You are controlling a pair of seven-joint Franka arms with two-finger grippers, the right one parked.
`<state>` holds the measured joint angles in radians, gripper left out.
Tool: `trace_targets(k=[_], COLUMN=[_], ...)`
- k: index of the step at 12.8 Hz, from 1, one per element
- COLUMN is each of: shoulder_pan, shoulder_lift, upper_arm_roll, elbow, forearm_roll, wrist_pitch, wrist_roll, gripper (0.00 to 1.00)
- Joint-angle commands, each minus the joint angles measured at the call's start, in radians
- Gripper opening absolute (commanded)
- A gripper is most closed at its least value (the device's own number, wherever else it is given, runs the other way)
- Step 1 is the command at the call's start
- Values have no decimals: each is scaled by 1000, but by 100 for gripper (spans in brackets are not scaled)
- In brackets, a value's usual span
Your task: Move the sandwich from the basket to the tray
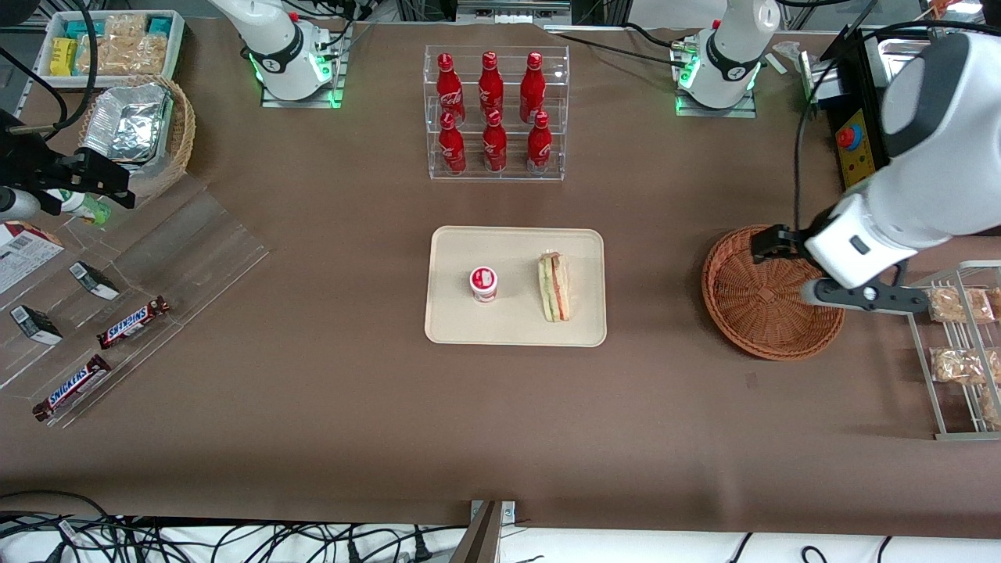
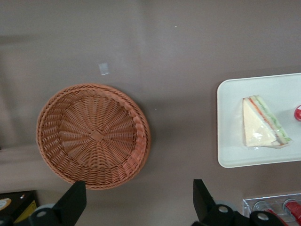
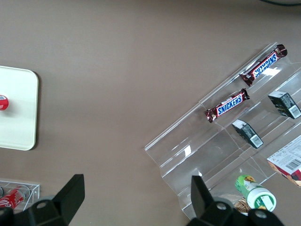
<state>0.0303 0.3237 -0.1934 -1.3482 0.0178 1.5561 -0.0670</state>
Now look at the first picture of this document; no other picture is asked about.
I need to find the brown round wicker basket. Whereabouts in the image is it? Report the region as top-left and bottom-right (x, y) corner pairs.
(701, 225), (847, 361)

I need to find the triangle sandwich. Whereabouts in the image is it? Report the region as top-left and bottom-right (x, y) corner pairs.
(537, 250), (572, 323)

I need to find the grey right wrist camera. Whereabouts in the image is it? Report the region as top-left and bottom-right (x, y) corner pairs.
(0, 186), (41, 223)

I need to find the red cola bottle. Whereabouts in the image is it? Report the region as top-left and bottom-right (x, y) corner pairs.
(435, 52), (466, 126)
(527, 111), (553, 174)
(438, 111), (468, 175)
(479, 51), (505, 118)
(483, 109), (508, 173)
(520, 52), (546, 122)

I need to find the brown Snickers bar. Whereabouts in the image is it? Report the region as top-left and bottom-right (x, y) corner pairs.
(96, 296), (171, 350)
(32, 354), (113, 423)

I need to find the yellow snack pack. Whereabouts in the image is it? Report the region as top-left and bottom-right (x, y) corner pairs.
(50, 38), (79, 77)

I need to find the large rice cracker bag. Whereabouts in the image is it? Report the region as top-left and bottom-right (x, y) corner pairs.
(77, 33), (169, 77)

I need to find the green white small bottle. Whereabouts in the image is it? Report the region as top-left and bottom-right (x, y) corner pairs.
(47, 188), (112, 226)

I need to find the clear acrylic bottle rack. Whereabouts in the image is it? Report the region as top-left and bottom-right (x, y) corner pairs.
(424, 45), (571, 182)

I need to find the beige plastic tray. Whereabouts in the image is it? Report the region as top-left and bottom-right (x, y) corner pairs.
(424, 226), (608, 347)

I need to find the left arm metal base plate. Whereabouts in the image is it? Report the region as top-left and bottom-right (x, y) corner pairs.
(674, 35), (758, 119)

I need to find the white red printed carton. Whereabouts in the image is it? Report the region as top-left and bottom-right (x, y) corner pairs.
(0, 222), (65, 296)

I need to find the small black white box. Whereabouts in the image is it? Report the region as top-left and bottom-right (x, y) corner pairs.
(69, 261), (120, 301)
(9, 305), (63, 346)

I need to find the silver metal wire rack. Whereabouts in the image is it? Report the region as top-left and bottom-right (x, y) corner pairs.
(895, 260), (1001, 441)

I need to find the steel warmer pan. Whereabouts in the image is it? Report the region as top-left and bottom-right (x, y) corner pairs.
(877, 38), (931, 65)

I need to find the aluminium foil tray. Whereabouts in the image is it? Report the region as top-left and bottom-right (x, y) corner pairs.
(82, 82), (173, 163)

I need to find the white plastic snack bin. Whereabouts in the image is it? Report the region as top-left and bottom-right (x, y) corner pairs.
(37, 10), (186, 88)

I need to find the metal table bracket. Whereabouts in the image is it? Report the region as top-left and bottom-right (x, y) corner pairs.
(450, 500), (517, 563)

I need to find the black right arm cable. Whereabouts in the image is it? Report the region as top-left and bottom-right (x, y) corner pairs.
(0, 0), (99, 145)

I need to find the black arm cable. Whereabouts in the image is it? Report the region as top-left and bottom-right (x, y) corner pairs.
(794, 20), (1001, 231)
(0, 0), (99, 145)

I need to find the clear acrylic display stand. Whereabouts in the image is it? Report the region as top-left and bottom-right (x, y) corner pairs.
(0, 174), (271, 429)

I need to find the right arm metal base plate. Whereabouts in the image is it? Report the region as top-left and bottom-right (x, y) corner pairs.
(260, 23), (353, 109)

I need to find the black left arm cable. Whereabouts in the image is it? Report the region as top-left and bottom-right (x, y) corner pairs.
(794, 20), (1001, 231)

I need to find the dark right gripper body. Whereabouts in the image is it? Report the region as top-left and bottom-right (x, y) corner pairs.
(0, 109), (87, 216)

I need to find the tan wicker basket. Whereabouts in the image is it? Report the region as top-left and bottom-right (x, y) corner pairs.
(78, 74), (196, 198)

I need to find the black table cable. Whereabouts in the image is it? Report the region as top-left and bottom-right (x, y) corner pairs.
(544, 22), (697, 71)

